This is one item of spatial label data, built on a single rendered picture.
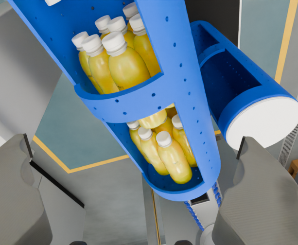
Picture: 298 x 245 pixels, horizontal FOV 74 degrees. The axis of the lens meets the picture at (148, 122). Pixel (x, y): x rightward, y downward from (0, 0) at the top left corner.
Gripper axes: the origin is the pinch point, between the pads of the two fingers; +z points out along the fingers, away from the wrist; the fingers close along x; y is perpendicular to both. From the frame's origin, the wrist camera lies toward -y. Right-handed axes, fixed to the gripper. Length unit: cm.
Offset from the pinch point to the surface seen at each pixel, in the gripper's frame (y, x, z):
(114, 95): 5.8, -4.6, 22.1
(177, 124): 19.1, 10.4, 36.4
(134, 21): -6.2, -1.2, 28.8
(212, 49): 6, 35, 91
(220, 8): -15, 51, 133
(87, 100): 7.9, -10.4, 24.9
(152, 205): 98, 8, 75
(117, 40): -3.2, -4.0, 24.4
